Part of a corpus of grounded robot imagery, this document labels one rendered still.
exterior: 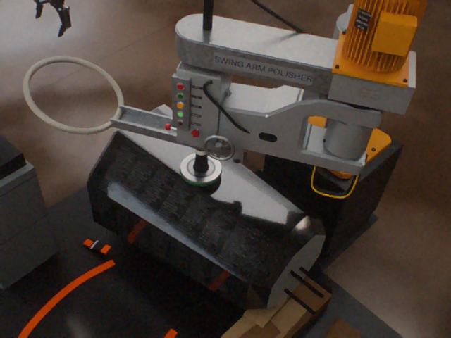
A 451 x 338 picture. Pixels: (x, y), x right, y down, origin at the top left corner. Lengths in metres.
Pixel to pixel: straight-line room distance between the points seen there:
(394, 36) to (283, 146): 0.73
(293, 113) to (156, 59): 3.01
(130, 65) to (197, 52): 2.89
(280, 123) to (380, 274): 1.67
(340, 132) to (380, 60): 0.40
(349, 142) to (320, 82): 0.33
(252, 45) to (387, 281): 2.03
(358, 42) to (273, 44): 0.33
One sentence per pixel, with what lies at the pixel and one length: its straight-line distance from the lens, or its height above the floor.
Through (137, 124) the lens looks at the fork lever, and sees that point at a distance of 2.62.
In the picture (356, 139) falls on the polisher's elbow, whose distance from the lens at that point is 2.24.
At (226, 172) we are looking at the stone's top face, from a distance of 2.73.
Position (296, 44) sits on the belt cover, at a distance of 2.12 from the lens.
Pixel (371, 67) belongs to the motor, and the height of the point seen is 1.77.
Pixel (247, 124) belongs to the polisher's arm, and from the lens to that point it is 2.26.
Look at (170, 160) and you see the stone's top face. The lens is 2.78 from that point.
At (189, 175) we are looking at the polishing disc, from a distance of 2.63.
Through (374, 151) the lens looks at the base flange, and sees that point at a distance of 3.17.
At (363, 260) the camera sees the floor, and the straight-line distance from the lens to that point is 3.63.
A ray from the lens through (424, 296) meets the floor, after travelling 3.62.
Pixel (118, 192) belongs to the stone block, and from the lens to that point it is 2.91.
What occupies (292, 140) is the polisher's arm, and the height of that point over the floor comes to 1.33.
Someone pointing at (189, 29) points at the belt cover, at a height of 1.74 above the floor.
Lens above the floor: 2.85
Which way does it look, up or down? 46 degrees down
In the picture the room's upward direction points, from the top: 5 degrees clockwise
